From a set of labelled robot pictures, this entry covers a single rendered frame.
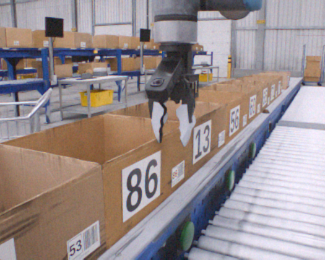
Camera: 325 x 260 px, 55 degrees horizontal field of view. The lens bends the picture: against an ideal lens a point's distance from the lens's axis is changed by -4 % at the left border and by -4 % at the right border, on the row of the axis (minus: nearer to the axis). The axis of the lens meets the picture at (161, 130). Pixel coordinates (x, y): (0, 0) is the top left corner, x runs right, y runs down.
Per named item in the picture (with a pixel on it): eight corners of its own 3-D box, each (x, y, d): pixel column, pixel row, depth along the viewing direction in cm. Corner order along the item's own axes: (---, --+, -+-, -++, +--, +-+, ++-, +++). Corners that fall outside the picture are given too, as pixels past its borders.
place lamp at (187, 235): (184, 257, 74) (185, 231, 72) (179, 255, 74) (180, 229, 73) (195, 242, 80) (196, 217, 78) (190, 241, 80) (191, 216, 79)
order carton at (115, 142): (108, 251, 58) (103, 164, 54) (4, 214, 71) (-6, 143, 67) (188, 179, 93) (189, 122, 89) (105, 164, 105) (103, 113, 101)
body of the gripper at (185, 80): (199, 100, 73) (200, 45, 70) (184, 105, 65) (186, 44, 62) (169, 98, 76) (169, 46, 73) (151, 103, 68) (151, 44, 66)
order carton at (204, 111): (188, 180, 92) (189, 122, 88) (104, 164, 105) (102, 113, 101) (225, 146, 127) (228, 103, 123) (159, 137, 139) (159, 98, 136)
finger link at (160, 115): (169, 138, 76) (178, 100, 73) (158, 144, 71) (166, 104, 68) (158, 134, 77) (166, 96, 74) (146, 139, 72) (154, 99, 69)
